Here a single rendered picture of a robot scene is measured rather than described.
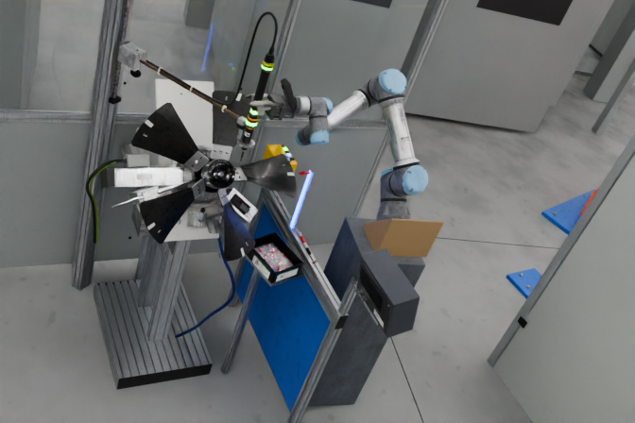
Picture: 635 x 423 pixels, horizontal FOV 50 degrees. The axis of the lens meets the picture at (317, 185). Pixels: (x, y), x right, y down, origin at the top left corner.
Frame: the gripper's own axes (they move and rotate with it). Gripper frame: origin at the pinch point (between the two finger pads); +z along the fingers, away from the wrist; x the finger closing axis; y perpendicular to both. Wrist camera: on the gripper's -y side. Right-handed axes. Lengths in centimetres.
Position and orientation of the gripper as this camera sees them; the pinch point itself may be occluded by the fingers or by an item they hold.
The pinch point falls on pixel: (250, 98)
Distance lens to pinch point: 265.4
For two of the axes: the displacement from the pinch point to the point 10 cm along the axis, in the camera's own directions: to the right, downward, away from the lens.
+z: -8.7, 0.2, -4.9
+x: -4.0, -6.1, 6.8
